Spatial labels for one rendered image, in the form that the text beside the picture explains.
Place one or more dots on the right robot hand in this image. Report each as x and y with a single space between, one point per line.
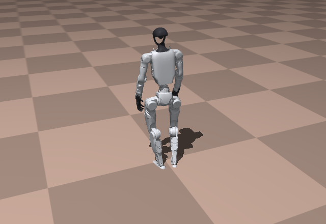
175 93

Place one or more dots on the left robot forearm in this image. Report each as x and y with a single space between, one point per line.
139 88

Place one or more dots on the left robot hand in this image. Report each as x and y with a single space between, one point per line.
138 101

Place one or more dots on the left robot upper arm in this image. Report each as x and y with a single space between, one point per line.
145 60

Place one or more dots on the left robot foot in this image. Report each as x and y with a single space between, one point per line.
162 166

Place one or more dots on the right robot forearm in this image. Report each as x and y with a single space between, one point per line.
177 83

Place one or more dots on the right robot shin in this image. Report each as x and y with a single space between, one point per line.
174 146

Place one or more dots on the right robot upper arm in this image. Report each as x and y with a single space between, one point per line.
178 62

